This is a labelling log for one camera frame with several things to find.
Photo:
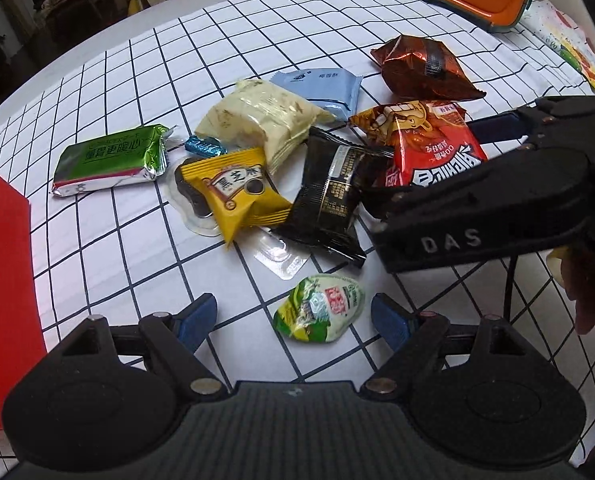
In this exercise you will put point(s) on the red snack packet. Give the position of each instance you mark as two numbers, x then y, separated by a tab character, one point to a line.
422	135

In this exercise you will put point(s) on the brown foil snack packet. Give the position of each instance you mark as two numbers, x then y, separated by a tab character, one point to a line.
417	70

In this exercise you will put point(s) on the red box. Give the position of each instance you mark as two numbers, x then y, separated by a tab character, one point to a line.
2	285

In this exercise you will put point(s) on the cream pastry packet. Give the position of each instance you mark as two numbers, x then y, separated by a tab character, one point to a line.
257	115

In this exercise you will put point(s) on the green white snack packet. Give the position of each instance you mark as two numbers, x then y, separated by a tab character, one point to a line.
322	310

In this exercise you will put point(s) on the green foil snack packet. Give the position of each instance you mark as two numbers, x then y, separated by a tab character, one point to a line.
107	160

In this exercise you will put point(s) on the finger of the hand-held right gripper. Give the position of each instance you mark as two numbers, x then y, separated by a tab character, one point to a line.
492	129
402	210

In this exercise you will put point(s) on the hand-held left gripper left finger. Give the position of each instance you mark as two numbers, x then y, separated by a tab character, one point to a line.
197	317

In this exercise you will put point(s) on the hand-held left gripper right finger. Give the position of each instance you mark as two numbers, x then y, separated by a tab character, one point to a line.
390	320

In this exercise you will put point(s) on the blue wrapped candy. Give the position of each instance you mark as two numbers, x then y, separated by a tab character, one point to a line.
205	146

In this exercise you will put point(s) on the colourful printed paper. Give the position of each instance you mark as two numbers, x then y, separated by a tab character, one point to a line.
572	45

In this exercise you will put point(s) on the white checkered tablecloth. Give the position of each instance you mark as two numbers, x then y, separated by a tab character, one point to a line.
127	240

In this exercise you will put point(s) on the yellow snack packet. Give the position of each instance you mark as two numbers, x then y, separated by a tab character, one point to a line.
232	195

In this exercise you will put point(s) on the person's right hand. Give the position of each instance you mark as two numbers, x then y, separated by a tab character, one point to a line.
590	290

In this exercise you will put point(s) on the light blue snack packet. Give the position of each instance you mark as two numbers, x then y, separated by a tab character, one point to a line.
322	87

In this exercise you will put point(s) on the black snack packet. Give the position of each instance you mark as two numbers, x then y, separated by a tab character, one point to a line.
327	195

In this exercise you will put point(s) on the clear wrapped dark treat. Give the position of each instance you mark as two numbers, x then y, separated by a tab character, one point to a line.
190	195

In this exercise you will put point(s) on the clear plastic wrapper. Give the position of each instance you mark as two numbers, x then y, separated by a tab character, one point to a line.
280	255

